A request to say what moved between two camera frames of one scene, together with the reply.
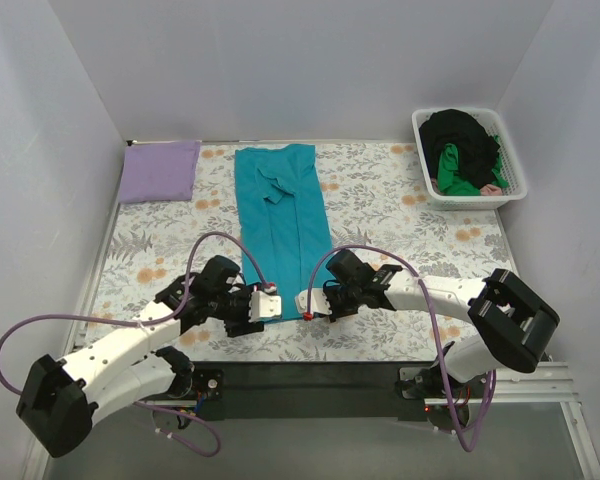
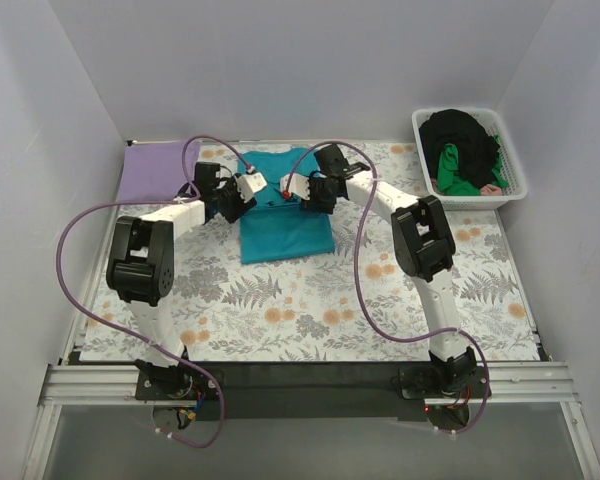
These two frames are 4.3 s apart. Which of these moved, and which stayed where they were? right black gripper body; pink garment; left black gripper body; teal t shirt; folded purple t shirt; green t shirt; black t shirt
Moved: teal t shirt; left black gripper body; right black gripper body
Stayed: green t shirt; pink garment; folded purple t shirt; black t shirt
